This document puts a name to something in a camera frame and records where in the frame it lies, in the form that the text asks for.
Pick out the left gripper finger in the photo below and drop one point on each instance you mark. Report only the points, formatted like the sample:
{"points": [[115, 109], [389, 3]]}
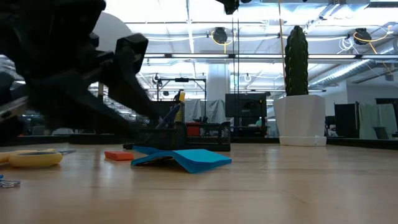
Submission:
{"points": [[133, 96], [74, 105]]}

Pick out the purple-blue marbled pen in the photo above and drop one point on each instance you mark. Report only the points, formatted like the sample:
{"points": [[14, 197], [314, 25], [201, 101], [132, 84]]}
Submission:
{"points": [[169, 116]]}

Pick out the yellow pen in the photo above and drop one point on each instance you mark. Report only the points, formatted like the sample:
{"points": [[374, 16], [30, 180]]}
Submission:
{"points": [[182, 98]]}

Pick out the orange eraser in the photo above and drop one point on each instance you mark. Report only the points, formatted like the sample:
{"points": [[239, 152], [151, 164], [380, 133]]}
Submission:
{"points": [[118, 155]]}

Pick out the blue sticky note pad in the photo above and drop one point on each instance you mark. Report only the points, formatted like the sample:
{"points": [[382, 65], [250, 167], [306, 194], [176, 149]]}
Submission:
{"points": [[199, 160]]}

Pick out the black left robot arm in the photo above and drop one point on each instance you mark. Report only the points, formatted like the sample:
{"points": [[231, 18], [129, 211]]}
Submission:
{"points": [[37, 21]]}

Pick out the black mesh desk organizer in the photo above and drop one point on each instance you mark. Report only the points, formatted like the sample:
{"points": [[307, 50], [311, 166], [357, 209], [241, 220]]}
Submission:
{"points": [[205, 140]]}

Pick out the white globe table lamp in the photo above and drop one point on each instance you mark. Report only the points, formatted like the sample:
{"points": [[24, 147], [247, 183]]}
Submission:
{"points": [[112, 28]]}

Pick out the red box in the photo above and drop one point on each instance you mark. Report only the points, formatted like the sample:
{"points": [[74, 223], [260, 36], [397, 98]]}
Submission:
{"points": [[193, 129]]}

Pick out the green cactus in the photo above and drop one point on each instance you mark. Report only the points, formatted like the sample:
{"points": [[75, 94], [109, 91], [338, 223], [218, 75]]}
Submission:
{"points": [[296, 62]]}

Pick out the white hexagonal plant pot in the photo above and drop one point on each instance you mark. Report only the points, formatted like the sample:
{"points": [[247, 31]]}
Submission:
{"points": [[300, 121]]}

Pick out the black cabinet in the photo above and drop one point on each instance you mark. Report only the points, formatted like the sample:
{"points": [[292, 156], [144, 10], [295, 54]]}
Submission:
{"points": [[345, 121]]}

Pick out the pale partition panel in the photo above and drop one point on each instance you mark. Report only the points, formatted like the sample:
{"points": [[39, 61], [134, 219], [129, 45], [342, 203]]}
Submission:
{"points": [[377, 121]]}

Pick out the black aluminium table frame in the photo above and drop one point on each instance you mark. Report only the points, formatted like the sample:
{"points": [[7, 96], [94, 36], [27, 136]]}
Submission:
{"points": [[357, 143]]}

